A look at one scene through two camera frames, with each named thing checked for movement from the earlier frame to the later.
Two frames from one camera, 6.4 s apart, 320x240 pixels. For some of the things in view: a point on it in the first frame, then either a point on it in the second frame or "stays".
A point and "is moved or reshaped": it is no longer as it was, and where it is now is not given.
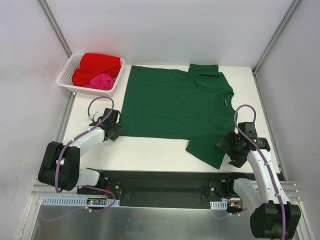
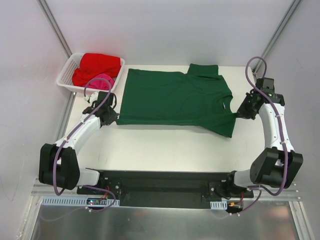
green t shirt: [194, 104] is moved or reshaped
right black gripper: [230, 153] → [245, 110]
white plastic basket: [64, 78] stays
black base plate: [163, 189] stays
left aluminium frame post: [65, 47] stays
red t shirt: [92, 64] stays
